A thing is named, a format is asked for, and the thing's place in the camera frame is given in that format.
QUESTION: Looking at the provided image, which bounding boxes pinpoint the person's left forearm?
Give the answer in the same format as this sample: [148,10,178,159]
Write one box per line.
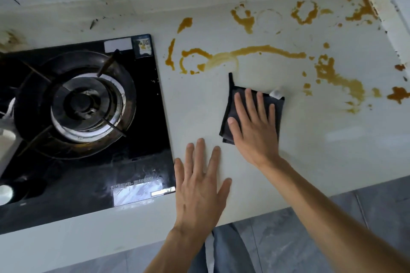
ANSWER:
[144,227,213,273]

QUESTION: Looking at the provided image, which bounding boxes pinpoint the person's right forearm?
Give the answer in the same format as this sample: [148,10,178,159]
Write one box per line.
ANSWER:
[260,157,410,273]

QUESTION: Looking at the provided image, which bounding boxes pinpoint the person's left hand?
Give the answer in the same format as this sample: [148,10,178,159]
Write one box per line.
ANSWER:
[174,138,232,235]

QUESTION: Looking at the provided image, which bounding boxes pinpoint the black iron pan support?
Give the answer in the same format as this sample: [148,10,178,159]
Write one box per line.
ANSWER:
[13,49,137,160]

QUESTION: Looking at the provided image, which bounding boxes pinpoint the round metal gas burner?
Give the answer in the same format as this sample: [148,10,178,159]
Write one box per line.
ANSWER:
[51,73,126,144]

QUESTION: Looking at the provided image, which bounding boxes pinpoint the person's blue jeans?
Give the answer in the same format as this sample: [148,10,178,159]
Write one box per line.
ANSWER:
[188,223,257,273]

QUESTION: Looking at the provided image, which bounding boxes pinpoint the silver stove knob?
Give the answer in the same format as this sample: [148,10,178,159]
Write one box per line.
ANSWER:
[0,184,14,206]

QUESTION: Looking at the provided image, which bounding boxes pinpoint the dark grey cleaning cloth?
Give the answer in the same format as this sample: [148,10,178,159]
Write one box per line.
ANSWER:
[219,72,286,145]

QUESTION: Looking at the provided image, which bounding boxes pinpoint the black glass gas stove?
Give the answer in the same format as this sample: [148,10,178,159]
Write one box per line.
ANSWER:
[0,34,177,235]

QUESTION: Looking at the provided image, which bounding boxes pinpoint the person's right hand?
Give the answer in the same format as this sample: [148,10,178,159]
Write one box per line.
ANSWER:
[227,88,282,169]

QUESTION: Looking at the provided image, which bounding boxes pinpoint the small colourful label sticker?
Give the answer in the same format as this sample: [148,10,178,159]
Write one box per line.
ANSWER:
[133,36,152,58]

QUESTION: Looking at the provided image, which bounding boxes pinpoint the brown sauce spill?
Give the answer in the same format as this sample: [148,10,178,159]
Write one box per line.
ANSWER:
[165,0,410,115]

